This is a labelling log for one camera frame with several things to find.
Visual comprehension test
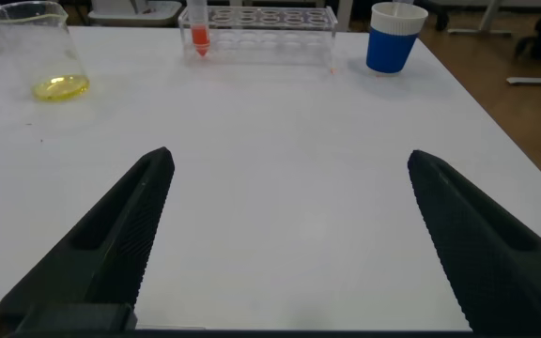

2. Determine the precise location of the blue white paper cup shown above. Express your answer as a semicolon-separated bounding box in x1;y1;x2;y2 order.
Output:
364;1;430;75

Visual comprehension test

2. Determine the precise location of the red pigment test tube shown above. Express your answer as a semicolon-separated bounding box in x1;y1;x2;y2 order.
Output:
185;0;212;59

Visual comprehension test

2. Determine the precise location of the long white desk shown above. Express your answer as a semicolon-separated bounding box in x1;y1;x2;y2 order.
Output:
447;0;541;86

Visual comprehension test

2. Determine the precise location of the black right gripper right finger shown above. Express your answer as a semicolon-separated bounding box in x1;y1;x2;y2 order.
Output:
406;148;541;335

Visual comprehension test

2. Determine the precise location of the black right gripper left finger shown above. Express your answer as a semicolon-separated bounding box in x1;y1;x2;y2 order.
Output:
0;146;177;332

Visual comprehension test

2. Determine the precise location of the white standing desk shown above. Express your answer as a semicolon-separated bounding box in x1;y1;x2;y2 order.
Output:
335;0;354;32

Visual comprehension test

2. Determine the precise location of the clear glass beaker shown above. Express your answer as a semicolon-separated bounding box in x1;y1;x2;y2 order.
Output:
0;0;91;103

